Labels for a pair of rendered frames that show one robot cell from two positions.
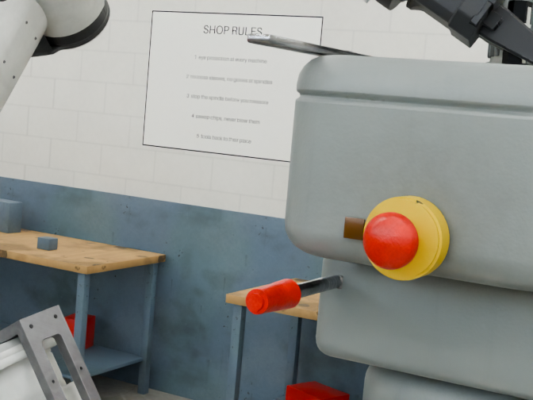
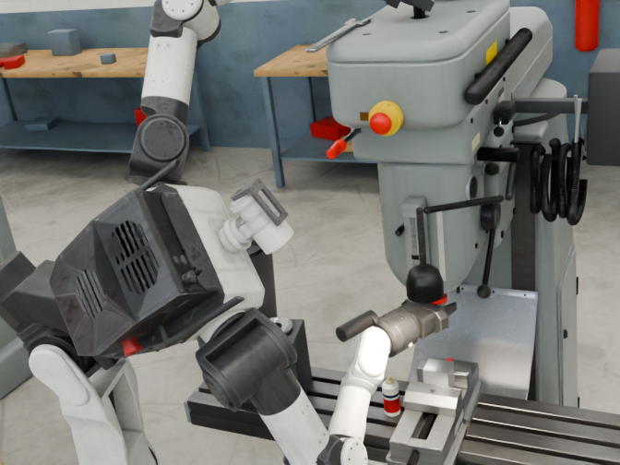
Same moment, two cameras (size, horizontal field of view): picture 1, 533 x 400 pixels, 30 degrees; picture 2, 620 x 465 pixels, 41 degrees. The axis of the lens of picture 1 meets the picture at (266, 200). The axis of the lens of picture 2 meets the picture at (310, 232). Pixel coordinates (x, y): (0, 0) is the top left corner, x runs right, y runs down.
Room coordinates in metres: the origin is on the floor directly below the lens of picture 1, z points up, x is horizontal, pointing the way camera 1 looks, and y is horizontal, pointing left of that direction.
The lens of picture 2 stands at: (-0.70, 0.10, 2.21)
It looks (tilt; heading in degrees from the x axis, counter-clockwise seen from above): 25 degrees down; 358
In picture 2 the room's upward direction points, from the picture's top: 7 degrees counter-clockwise
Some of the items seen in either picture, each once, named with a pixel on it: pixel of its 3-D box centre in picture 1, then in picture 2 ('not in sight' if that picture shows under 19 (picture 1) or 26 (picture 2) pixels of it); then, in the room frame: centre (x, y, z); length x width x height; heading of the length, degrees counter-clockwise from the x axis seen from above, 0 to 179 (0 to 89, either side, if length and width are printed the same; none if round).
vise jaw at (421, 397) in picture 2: not in sight; (433, 399); (0.87, -0.18, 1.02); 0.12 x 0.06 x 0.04; 62
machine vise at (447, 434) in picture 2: not in sight; (436, 404); (0.89, -0.19, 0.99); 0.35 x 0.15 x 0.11; 152
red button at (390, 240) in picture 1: (393, 240); (381, 122); (0.69, -0.09, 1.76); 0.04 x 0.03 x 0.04; 61
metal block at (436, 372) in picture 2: not in sight; (438, 376); (0.92, -0.21, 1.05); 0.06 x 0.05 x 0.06; 62
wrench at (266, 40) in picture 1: (331, 52); (337, 34); (0.83, -0.04, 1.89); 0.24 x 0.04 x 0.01; 151
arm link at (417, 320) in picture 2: not in sight; (410, 324); (0.86, -0.14, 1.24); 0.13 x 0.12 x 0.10; 36
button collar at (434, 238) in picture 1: (405, 237); (386, 118); (0.71, -0.10, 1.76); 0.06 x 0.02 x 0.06; 61
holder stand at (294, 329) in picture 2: not in sight; (261, 359); (1.12, 0.21, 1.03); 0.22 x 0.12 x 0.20; 72
